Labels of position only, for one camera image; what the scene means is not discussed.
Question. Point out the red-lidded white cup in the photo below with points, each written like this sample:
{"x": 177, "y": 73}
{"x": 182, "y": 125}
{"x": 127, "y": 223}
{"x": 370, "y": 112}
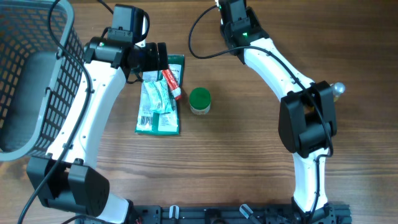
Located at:
{"x": 200, "y": 101}

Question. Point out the red stick sachet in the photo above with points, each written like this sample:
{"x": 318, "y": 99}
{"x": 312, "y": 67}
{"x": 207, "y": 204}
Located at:
{"x": 173, "y": 84}

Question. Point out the light teal wipes packet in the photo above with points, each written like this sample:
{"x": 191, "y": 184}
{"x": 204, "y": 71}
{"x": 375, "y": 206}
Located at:
{"x": 159, "y": 97}

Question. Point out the yellow liquid Vim bottle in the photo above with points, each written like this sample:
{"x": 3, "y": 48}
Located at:
{"x": 338, "y": 89}

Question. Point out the grey plastic mesh basket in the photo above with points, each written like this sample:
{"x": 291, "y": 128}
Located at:
{"x": 39, "y": 74}

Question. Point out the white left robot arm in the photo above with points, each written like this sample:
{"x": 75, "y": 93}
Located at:
{"x": 66, "y": 178}

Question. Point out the green 3M glove package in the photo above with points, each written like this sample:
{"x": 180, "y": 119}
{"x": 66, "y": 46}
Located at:
{"x": 152, "y": 123}

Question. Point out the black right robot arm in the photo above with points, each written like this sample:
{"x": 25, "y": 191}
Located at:
{"x": 307, "y": 120}

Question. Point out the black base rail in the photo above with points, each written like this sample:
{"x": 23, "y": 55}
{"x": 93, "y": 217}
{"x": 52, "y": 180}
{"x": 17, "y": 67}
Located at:
{"x": 243, "y": 214}

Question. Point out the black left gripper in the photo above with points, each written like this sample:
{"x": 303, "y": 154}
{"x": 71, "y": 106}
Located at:
{"x": 161, "y": 56}

